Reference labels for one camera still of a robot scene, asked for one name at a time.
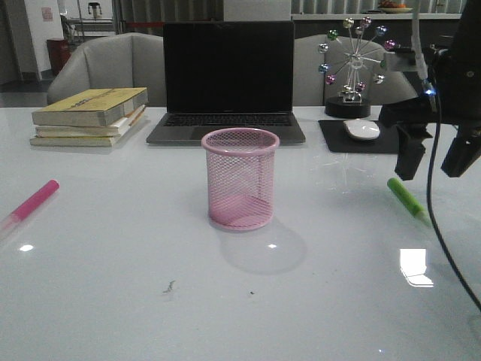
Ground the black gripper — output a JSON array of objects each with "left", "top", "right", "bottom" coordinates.
[{"left": 379, "top": 48, "right": 480, "bottom": 181}]

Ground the green highlighter pen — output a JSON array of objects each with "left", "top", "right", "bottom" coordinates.
[{"left": 387, "top": 177, "right": 431, "bottom": 227}]

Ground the pink highlighter pen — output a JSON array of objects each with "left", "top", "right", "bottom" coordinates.
[{"left": 1, "top": 179, "right": 59, "bottom": 241}]

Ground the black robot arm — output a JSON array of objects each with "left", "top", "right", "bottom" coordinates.
[{"left": 379, "top": 1, "right": 480, "bottom": 181}]

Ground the pink mesh pen holder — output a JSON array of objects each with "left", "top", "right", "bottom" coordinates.
[{"left": 201, "top": 127, "right": 280, "bottom": 231}]

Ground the black mouse pad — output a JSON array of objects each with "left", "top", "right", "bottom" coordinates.
[{"left": 318, "top": 120, "right": 399, "bottom": 154}]

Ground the white computer mouse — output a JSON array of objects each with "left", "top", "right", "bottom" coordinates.
[{"left": 343, "top": 119, "right": 380, "bottom": 141}]

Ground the ferris wheel desk ornament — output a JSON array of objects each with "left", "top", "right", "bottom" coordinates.
[{"left": 317, "top": 16, "right": 396, "bottom": 119}]

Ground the right grey armchair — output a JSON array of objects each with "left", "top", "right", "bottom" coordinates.
[{"left": 293, "top": 34, "right": 417, "bottom": 106}]

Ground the grey armchair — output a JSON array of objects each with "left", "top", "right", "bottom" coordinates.
[
  {"left": 293, "top": 34, "right": 417, "bottom": 106},
  {"left": 47, "top": 32, "right": 167, "bottom": 107}
]

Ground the fruit bowl on counter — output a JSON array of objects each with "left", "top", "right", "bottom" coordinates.
[{"left": 378, "top": 0, "right": 412, "bottom": 14}]

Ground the grey laptop computer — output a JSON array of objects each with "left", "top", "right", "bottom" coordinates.
[{"left": 147, "top": 20, "right": 305, "bottom": 146}]

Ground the white box behind laptop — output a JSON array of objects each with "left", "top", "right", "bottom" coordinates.
[{"left": 223, "top": 0, "right": 292, "bottom": 21}]

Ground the left grey armchair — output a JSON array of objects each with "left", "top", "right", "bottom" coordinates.
[{"left": 47, "top": 32, "right": 167, "bottom": 107}]

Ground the top yellow book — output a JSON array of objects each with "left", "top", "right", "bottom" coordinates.
[{"left": 32, "top": 87, "right": 148, "bottom": 127}]

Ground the middle cream book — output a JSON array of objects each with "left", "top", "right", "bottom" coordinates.
[{"left": 35, "top": 105, "right": 146, "bottom": 138}]

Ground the cream book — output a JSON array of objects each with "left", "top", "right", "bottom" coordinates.
[
  {"left": 35, "top": 105, "right": 146, "bottom": 138},
  {"left": 30, "top": 111, "right": 144, "bottom": 147}
]

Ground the red trash bin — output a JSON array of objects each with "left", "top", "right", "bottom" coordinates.
[{"left": 46, "top": 38, "right": 71, "bottom": 75}]

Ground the bottom cream book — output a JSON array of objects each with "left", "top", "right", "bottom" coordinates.
[{"left": 30, "top": 111, "right": 144, "bottom": 147}]

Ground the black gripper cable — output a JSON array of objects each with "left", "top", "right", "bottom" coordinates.
[{"left": 426, "top": 80, "right": 481, "bottom": 314}]

